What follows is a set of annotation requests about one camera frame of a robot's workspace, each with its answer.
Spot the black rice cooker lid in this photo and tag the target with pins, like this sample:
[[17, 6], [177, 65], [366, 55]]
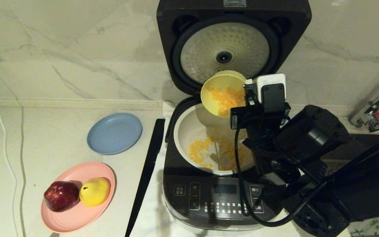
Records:
[[189, 42]]

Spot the long black flat strip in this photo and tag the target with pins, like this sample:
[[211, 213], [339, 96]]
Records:
[[146, 174]]

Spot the blue plate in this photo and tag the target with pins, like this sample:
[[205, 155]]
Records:
[[114, 133]]

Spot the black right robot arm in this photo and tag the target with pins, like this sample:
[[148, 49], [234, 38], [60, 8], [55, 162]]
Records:
[[311, 135]]

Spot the red apple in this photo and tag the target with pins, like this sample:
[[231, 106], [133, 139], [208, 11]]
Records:
[[61, 197]]

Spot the yellow corn kernels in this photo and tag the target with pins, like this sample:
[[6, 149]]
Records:
[[225, 98]]

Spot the white inner pot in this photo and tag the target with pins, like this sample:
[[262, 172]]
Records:
[[186, 131]]

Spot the chrome faucet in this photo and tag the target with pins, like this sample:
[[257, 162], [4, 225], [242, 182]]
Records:
[[370, 118]]

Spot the yellow pear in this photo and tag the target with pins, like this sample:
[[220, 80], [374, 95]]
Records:
[[94, 192]]

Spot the black rice cooker base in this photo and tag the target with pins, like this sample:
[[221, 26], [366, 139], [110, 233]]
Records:
[[209, 204]]

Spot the pink plate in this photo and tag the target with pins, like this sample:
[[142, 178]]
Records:
[[77, 219]]

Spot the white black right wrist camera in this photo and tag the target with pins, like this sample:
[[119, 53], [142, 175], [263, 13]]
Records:
[[271, 92]]

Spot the yellow bowl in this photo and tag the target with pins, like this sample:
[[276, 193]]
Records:
[[206, 95]]

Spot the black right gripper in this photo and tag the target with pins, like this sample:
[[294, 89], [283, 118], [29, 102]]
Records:
[[258, 117]]

